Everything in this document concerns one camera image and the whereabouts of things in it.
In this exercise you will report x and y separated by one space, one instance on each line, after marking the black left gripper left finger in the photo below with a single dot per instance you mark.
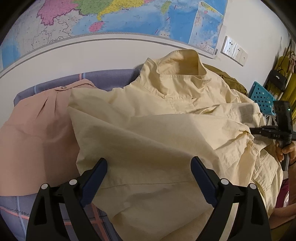
46 221

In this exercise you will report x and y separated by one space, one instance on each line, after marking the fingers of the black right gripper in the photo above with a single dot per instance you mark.
266 131

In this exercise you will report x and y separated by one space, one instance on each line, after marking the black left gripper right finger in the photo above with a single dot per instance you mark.
251 219

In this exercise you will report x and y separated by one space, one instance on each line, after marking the cream yellow jacket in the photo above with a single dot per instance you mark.
150 130

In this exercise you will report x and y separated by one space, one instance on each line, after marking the yellow-green hanging clothes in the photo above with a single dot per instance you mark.
286 66

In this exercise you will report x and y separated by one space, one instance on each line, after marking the person's right hand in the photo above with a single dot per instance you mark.
289 150

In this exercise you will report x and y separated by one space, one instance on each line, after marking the teal perforated plastic stool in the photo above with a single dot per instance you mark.
263 98

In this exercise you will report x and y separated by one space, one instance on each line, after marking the black handbag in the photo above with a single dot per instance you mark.
279 80

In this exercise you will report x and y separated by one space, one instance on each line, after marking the olive brown garment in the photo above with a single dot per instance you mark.
232 82

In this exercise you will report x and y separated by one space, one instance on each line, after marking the pink folded garment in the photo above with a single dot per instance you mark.
38 143

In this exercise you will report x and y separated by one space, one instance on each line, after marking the white wall socket panel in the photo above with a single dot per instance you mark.
234 51

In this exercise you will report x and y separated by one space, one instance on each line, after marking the colourful wall map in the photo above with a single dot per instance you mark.
196 23

